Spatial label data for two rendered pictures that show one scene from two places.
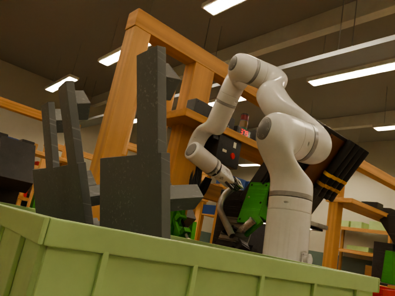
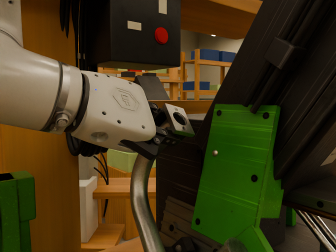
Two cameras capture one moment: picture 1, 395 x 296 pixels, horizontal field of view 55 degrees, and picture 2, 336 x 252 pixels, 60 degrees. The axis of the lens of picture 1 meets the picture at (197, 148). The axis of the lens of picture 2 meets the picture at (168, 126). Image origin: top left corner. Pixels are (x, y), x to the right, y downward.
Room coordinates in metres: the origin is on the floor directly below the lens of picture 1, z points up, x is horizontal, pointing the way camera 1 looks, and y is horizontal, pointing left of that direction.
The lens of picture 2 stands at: (1.31, -0.22, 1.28)
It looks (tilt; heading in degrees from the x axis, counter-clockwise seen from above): 6 degrees down; 2
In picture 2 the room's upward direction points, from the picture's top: straight up
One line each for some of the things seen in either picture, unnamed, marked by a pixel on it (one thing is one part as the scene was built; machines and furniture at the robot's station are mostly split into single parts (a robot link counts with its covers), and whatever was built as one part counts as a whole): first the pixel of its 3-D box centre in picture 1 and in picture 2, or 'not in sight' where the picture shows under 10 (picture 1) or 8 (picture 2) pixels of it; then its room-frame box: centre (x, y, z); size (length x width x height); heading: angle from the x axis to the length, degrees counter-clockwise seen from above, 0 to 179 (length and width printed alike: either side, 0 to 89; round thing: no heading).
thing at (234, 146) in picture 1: (221, 152); (133, 31); (1.95, -0.13, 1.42); 0.17 x 0.12 x 0.15; 130
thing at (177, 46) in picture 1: (236, 82); not in sight; (2.09, -0.15, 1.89); 1.50 x 0.09 x 0.09; 130
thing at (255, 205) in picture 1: (258, 204); (245, 169); (1.77, -0.33, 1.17); 0.13 x 0.12 x 0.20; 130
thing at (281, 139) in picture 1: (285, 155); not in sight; (1.04, -0.25, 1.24); 0.19 x 0.12 x 0.24; 115
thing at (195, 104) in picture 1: (201, 110); not in sight; (1.84, 0.02, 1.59); 0.15 x 0.07 x 0.07; 130
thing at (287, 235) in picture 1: (287, 232); not in sight; (1.05, -0.29, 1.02); 0.19 x 0.19 x 0.18
